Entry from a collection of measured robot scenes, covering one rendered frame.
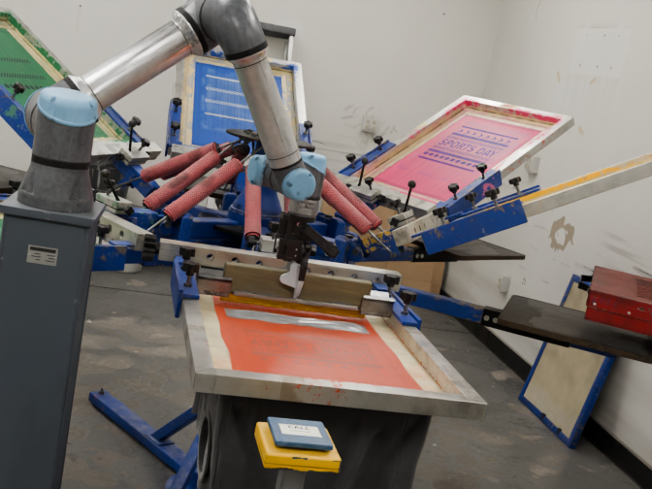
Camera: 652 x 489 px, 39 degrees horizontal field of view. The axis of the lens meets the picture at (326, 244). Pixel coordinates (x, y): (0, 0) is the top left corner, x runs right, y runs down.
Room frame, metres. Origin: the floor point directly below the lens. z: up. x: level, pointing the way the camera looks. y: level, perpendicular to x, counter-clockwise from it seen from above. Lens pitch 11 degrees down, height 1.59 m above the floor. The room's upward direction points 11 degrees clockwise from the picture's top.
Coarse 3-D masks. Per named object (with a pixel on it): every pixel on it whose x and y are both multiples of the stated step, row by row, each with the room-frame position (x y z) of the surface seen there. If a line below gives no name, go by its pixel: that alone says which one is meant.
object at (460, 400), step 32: (192, 320) 1.91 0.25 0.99; (384, 320) 2.34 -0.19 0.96; (192, 352) 1.71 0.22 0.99; (416, 352) 2.07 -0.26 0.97; (192, 384) 1.62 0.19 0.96; (224, 384) 1.62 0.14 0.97; (256, 384) 1.63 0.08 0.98; (288, 384) 1.65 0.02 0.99; (320, 384) 1.67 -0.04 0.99; (352, 384) 1.70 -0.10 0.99; (448, 384) 1.85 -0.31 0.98; (448, 416) 1.72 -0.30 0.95; (480, 416) 1.74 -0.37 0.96
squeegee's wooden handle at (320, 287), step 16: (224, 272) 2.21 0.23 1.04; (240, 272) 2.22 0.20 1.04; (256, 272) 2.22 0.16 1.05; (272, 272) 2.23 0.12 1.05; (240, 288) 2.22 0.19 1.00; (256, 288) 2.23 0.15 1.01; (272, 288) 2.24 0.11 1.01; (288, 288) 2.25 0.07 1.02; (304, 288) 2.26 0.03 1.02; (320, 288) 2.27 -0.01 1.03; (336, 288) 2.27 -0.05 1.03; (352, 288) 2.29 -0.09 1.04; (368, 288) 2.29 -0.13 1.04; (352, 304) 2.29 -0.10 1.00
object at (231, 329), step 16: (224, 304) 2.21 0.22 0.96; (240, 304) 2.24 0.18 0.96; (224, 320) 2.07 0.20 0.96; (240, 320) 2.10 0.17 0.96; (256, 320) 2.12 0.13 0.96; (224, 336) 1.96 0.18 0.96; (240, 336) 1.98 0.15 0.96; (240, 352) 1.87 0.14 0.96; (240, 368) 1.77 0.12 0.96; (256, 368) 1.79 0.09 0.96; (272, 368) 1.81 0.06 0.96; (288, 368) 1.83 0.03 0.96; (304, 368) 1.85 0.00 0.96; (320, 368) 1.87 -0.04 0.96
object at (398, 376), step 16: (336, 320) 2.26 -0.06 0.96; (352, 320) 2.29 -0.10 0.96; (368, 320) 2.32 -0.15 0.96; (320, 336) 2.10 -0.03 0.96; (336, 336) 2.12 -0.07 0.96; (352, 336) 2.15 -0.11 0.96; (368, 336) 2.17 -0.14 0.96; (384, 352) 2.06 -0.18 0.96; (384, 368) 1.95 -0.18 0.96; (400, 368) 1.97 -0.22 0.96; (384, 384) 1.84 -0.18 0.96; (400, 384) 1.86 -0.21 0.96; (416, 384) 1.88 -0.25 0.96
